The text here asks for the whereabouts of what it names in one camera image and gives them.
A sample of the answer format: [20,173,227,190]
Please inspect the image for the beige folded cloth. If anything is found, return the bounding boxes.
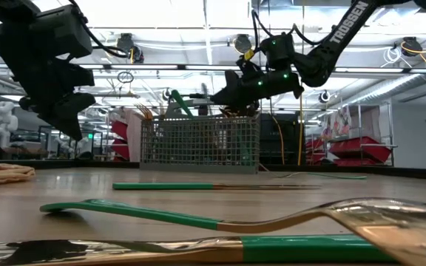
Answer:
[0,163,37,188]

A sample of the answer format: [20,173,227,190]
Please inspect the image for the orange hanging cable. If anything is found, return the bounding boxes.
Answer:
[271,116,286,166]

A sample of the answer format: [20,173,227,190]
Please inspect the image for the grey mesh cutlery basket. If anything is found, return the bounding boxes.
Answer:
[139,98,262,175]

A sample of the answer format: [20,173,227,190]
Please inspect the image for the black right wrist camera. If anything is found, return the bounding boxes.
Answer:
[266,32,296,71]

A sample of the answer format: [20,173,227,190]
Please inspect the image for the white robot figure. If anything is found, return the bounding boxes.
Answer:
[0,100,20,149]

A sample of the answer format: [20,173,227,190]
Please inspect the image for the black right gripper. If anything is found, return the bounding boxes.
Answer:
[210,58,305,113]

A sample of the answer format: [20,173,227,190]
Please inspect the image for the yellow hanging cable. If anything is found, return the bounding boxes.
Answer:
[297,94,305,166]

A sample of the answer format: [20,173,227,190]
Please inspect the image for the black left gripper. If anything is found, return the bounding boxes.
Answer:
[0,33,97,142]

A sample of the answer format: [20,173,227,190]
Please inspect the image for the black table frame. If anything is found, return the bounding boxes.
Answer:
[0,158,426,182]

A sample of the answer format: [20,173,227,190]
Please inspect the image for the pale pink board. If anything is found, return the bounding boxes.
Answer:
[123,108,142,163]

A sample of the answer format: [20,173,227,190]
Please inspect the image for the gold knife green handle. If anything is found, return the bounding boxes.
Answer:
[112,182,322,191]
[170,89,195,120]
[0,233,399,266]

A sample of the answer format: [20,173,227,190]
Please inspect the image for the red stacked bins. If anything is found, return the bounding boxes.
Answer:
[109,120,131,162]

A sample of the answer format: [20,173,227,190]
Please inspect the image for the gold fork green handle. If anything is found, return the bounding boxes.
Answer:
[134,103,148,121]
[142,103,155,121]

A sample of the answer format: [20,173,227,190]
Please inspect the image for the red bins on shelf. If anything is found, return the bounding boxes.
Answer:
[305,135,399,168]

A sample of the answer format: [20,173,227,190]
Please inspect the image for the colourful poster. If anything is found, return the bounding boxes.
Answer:
[331,106,351,137]

